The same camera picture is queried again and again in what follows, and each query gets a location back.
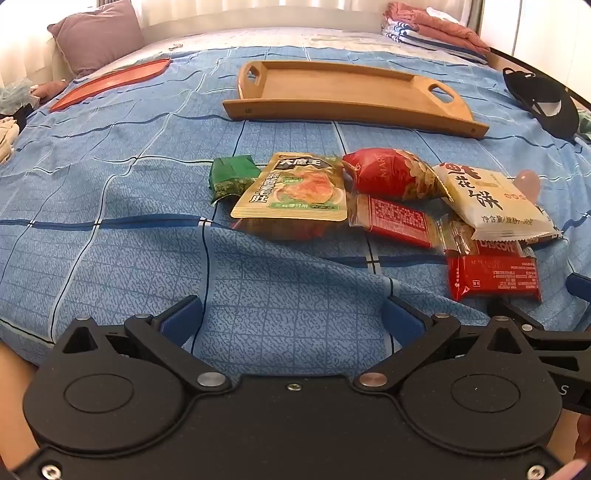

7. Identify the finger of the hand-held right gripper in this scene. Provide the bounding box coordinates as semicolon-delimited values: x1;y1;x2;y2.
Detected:
567;272;591;303
489;299;548;332

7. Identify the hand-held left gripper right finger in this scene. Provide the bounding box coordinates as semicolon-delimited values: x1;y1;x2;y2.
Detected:
353;295;532;393

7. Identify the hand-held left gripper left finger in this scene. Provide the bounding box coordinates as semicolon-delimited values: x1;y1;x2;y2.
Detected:
54;295;232;393

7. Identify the red biscuit packet white logo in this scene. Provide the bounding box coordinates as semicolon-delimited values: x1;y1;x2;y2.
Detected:
438;217;536;259

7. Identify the clear biscuit packet red label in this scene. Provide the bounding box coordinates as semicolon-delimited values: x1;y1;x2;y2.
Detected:
347;193;446;250

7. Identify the white flower cake packet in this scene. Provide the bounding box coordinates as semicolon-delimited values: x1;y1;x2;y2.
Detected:
431;161;564;243

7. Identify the green pea snack packet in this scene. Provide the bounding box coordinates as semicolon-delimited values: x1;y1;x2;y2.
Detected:
209;155;263;204

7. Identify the red nut snack packet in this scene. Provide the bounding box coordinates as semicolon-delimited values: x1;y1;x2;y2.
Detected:
342;148;455;201

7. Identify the gold snack pouch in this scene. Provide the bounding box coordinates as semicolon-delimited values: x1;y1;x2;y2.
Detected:
230;152;348;222

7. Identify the wooden serving tray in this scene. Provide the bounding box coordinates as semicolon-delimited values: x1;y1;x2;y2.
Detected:
222;60;490;140

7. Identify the blue plaid blanket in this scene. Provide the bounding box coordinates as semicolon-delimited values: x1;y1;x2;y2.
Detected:
0;44;591;384

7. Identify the pink jelly cup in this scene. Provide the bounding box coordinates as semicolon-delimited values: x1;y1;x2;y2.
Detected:
513;169;541;204

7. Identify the red plastic tray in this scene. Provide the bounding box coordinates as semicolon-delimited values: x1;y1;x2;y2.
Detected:
48;58;172;113

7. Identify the beige cloth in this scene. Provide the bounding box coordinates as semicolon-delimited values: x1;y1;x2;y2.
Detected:
0;115;21;164

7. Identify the dark cloth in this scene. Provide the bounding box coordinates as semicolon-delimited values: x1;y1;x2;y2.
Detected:
0;104;34;126

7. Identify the pink cloth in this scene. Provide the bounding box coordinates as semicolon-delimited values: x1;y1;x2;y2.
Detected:
31;80;69;101

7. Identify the blue striped folded cloth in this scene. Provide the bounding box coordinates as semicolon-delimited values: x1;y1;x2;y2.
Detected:
381;14;490;65

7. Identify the crumpled blue-grey plastic bag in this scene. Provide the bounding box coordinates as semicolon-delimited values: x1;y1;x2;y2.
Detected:
0;78;34;108

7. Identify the white patterned bed sheet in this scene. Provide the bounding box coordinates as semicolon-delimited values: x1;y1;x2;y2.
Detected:
134;28;386;51

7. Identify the purple pillow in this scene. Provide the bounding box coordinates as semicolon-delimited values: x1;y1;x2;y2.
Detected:
47;0;146;79

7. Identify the grey drape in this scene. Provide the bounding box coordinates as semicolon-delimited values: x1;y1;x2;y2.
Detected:
467;0;485;35

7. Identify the white sheer curtain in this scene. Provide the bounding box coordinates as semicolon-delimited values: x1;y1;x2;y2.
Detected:
0;0;469;86

